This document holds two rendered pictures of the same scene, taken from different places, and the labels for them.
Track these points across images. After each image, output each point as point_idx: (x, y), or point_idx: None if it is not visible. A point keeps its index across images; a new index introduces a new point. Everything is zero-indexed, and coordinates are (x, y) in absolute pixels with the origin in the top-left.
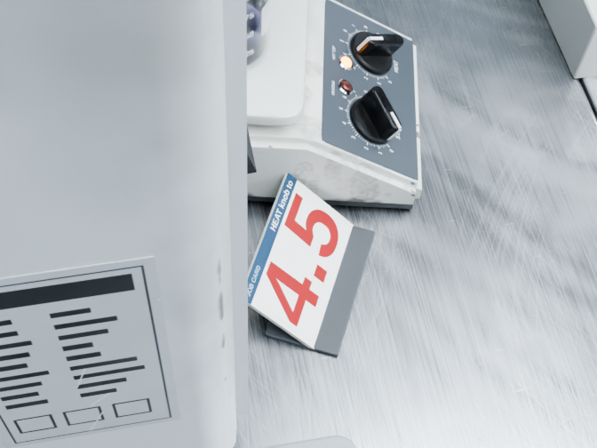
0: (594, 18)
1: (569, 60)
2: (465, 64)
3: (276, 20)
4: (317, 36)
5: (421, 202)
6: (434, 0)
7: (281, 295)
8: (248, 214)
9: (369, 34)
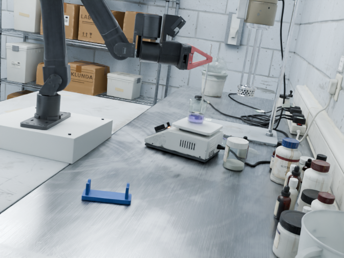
0: (111, 120)
1: (110, 135)
2: (131, 143)
3: (183, 122)
4: (173, 127)
5: None
6: (125, 149)
7: None
8: None
9: (163, 124)
